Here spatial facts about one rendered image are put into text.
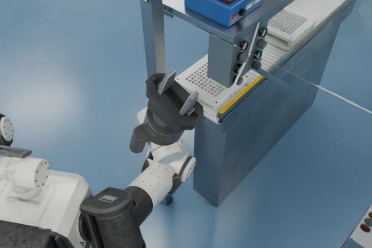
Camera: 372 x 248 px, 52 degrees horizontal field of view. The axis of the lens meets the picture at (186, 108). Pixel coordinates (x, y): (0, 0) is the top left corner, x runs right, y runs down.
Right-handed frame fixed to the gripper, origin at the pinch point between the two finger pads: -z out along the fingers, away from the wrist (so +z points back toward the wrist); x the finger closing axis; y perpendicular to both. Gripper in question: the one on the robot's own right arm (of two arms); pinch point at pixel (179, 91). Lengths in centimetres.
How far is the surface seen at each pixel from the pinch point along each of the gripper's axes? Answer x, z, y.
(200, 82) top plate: 13, 83, 51
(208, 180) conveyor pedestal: -21, 154, 47
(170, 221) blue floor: -22, 173, 19
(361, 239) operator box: -63, 52, 32
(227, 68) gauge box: 5, 54, 46
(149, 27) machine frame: 37, 61, 41
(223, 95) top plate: 1, 78, 51
